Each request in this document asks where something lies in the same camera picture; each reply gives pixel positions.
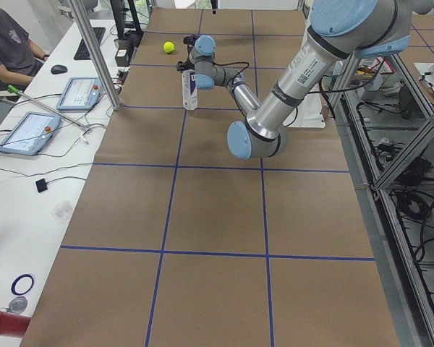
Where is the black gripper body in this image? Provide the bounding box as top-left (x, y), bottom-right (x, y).
top-left (176, 59), bottom-right (195, 72)

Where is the far teach pendant tablet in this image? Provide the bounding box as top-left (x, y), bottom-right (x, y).
top-left (56, 77), bottom-right (103, 112)

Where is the blue tape ring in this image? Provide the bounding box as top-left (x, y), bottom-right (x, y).
top-left (11, 274), bottom-right (35, 296)

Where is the black box with label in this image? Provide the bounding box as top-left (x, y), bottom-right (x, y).
top-left (115, 40), bottom-right (134, 67)

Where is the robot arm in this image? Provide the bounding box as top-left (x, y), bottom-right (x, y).
top-left (176, 0), bottom-right (434, 159)

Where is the small black square device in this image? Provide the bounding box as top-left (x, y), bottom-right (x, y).
top-left (35, 178), bottom-right (48, 193)

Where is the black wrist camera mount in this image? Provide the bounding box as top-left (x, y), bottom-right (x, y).
top-left (183, 35), bottom-right (200, 47)

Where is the black monitor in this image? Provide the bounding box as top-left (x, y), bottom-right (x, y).
top-left (110, 0), bottom-right (143, 40)

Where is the clear tennis ball can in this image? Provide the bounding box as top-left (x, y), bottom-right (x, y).
top-left (182, 69), bottom-right (198, 111)

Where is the tennis ball near desk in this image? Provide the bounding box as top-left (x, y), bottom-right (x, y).
top-left (163, 41), bottom-right (175, 54)

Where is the aluminium frame post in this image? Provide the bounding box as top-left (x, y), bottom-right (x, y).
top-left (68, 0), bottom-right (120, 111)

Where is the black computer mouse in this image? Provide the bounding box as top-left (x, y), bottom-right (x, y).
top-left (51, 64), bottom-right (68, 74)

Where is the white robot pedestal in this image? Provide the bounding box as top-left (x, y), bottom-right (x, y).
top-left (283, 93), bottom-right (326, 129)

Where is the aluminium frame rack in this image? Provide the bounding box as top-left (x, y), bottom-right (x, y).
top-left (320, 29), bottom-right (434, 346)

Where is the red cylinder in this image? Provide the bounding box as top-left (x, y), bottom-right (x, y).
top-left (0, 311), bottom-right (31, 338)

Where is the clear can lid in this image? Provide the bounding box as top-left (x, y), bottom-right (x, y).
top-left (6, 296), bottom-right (28, 314)

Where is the black keyboard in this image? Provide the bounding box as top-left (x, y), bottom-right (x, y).
top-left (73, 27), bottom-right (106, 61)

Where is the metal rod green handle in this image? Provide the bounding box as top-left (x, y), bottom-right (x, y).
top-left (7, 85), bottom-right (89, 130)

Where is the near teach pendant tablet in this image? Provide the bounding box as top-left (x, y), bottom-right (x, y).
top-left (0, 112), bottom-right (61, 156)

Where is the seated person dark shirt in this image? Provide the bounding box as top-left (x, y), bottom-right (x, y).
top-left (0, 8), bottom-right (49, 90)

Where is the teach pendant tablet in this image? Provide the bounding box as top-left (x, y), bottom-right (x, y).
top-left (56, 77), bottom-right (103, 112)
top-left (0, 112), bottom-right (61, 156)

